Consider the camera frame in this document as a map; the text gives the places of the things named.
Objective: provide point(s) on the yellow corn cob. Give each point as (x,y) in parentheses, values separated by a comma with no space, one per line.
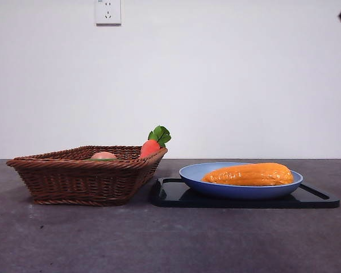
(247,175)

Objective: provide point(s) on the blue round plate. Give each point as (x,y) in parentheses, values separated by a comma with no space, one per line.
(193,177)

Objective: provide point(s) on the brown wicker basket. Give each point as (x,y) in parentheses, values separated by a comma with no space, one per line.
(74,182)

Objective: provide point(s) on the orange carrot with green leaves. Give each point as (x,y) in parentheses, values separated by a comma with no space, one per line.
(149,148)

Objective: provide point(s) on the black rectangular tray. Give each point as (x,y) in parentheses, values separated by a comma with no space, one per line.
(170,197)

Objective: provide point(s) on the pale pink egg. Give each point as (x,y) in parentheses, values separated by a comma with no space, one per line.
(103,155)

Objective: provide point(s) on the green chili pepper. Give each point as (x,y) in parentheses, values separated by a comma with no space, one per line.
(99,159)

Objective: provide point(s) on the white wall socket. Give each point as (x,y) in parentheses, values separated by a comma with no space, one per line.
(108,12)

